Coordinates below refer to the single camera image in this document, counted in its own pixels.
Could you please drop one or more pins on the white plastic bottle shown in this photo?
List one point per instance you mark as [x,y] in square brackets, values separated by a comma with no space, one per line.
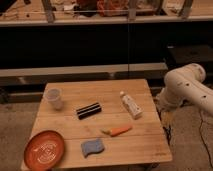
[131,106]

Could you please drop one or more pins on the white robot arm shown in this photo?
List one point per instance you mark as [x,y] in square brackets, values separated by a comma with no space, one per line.
[186,83]

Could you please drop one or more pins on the orange ceramic bowl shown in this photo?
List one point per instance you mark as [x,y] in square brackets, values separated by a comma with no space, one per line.
[44,151]

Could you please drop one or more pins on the black striped box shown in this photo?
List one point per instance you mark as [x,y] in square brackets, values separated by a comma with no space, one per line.
[88,110]

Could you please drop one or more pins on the wooden table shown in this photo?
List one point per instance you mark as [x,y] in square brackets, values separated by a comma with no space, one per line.
[144,143]

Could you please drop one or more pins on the orange toy carrot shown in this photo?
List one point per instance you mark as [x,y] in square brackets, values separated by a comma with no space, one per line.
[117,131]

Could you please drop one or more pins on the translucent plastic cup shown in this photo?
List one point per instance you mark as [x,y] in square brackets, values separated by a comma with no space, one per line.
[53,97]

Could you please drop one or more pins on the blue sponge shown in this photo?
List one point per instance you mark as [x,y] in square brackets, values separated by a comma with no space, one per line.
[92,147]

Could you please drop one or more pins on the black box right background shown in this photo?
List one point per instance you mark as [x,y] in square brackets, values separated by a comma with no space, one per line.
[182,55]

